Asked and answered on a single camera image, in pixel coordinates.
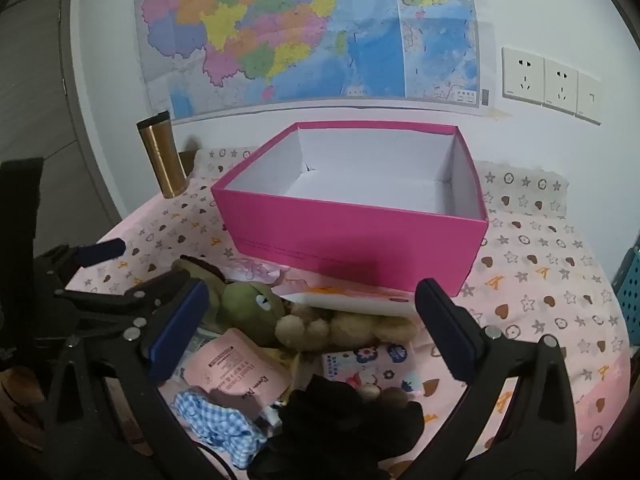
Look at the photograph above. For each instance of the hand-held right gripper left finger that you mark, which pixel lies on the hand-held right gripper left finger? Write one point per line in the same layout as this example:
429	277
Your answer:
177	332

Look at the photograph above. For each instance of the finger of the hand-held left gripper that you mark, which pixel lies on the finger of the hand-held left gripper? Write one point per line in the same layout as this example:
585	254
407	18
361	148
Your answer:
150	300
102	251

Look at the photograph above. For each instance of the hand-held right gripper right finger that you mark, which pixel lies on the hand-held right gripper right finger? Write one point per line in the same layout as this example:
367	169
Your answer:
445	332

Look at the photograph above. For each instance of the pink sachet packet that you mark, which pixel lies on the pink sachet packet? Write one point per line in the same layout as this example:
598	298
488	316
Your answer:
235	367

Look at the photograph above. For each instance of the green plush toy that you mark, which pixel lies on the green plush toy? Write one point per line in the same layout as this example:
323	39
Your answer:
242	305

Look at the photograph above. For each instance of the blue gingham cloth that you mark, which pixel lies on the blue gingham cloth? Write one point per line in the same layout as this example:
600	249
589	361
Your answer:
215	417

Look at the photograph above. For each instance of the beige plush toy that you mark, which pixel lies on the beige plush toy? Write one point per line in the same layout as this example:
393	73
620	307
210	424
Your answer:
345	332

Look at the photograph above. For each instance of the pink cardboard box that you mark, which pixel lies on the pink cardboard box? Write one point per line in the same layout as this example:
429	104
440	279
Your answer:
350	230

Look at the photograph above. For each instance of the floral tissue pack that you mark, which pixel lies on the floral tissue pack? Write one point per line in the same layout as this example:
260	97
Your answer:
370	360

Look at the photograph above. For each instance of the white pink tube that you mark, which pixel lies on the white pink tube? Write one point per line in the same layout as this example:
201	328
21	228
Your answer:
350	302

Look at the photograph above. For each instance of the pink printed wrapper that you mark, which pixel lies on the pink printed wrapper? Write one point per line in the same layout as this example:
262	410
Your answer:
257	271

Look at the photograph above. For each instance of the pink printed blanket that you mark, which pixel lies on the pink printed blanket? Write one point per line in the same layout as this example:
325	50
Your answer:
540	280

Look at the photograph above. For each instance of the gold black tumbler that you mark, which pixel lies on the gold black tumbler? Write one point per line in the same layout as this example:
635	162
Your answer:
161	157

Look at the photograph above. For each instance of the grey brown door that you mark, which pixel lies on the grey brown door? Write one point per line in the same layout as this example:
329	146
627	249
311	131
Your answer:
40	85

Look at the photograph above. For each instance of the blue perforated basket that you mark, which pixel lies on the blue perforated basket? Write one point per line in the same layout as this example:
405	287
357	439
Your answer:
629	300

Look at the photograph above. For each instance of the white wall socket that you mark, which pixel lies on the white wall socket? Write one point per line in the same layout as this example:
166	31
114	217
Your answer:
522	77
561	85

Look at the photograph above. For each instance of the white wall switch panel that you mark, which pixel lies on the white wall switch panel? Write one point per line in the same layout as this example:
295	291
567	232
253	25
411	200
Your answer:
589	97

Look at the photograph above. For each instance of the colourful wall map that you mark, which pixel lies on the colourful wall map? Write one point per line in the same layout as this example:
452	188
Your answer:
310	35

